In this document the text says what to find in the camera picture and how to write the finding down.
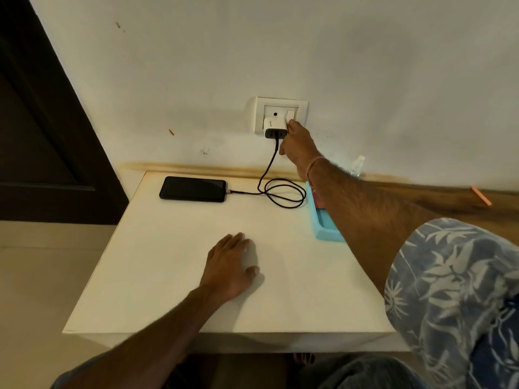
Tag person's right hand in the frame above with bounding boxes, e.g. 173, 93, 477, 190
279, 119, 323, 181

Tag person's left hand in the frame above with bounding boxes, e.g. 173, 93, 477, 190
199, 233, 261, 304

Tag person's left forearm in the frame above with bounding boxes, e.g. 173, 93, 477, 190
52, 285, 232, 389

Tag person's right forearm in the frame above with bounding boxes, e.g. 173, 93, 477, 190
305, 157, 444, 298

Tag white charger adapter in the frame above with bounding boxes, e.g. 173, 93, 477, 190
263, 116, 289, 140

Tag orange thread wristband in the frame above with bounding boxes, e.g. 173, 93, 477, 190
306, 156, 327, 182

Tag black smartphone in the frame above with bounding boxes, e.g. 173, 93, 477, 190
159, 176, 229, 203

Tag clear plastic bottle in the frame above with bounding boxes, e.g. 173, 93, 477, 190
348, 155, 367, 179

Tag light blue tray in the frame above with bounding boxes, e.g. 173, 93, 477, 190
305, 181, 348, 243

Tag grey trousers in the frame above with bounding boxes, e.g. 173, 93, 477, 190
292, 354, 428, 389

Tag brown wooden board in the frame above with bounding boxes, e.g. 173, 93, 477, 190
361, 180, 519, 245

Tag orange stick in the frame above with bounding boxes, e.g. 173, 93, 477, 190
470, 186, 493, 207

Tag blue floral shirt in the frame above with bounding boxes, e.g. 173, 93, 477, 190
384, 217, 519, 389

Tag dark wooden door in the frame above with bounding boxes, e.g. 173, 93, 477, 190
0, 0, 130, 222

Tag black charging cable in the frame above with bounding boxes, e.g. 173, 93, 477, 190
225, 131, 307, 209

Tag white wall socket plate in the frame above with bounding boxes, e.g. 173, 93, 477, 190
254, 96, 309, 136

